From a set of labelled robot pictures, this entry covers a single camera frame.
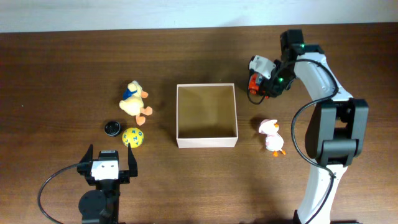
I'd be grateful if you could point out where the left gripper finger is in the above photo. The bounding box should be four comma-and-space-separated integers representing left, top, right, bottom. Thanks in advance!
80, 144, 93, 163
127, 143, 138, 177

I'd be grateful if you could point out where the red grey toy truck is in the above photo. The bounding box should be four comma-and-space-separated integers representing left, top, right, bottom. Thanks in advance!
248, 73, 269, 99

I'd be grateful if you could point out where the yellow plush duck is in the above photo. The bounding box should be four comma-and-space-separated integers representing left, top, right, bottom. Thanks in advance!
119, 80, 153, 126

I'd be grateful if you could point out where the pink hat duck figurine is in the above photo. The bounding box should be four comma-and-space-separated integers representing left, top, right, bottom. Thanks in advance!
259, 119, 286, 157

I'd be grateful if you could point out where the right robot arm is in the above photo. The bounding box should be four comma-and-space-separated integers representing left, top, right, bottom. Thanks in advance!
247, 29, 369, 223

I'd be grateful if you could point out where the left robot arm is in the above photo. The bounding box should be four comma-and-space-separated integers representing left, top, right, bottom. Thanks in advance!
76, 144, 138, 224

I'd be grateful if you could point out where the yellow letter ball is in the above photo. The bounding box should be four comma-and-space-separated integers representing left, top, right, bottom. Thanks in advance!
122, 128, 144, 148

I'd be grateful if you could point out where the black round cap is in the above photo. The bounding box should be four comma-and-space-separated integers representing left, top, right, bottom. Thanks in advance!
104, 121, 121, 137

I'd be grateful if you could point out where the pink open cardboard box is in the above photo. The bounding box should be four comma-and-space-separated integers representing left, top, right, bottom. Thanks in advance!
176, 83, 239, 148

